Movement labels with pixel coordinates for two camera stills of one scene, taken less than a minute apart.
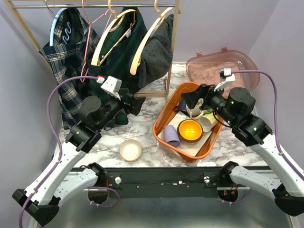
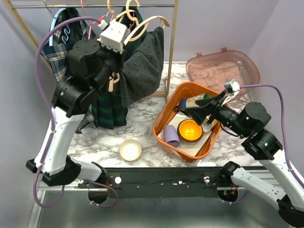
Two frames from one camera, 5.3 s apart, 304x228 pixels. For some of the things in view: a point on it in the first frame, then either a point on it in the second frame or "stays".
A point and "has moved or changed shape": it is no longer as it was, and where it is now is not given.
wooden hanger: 162,14 -> 115,76
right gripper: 191,98 -> 199,113
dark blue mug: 182,107 stays
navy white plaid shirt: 75,44 stays
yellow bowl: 190,130 stays
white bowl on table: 130,150 stays
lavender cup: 170,136 stays
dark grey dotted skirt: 157,56 has moved or changed shape
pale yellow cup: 206,121 stays
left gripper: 136,102 -> 120,58
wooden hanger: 93,62 has moved or changed shape
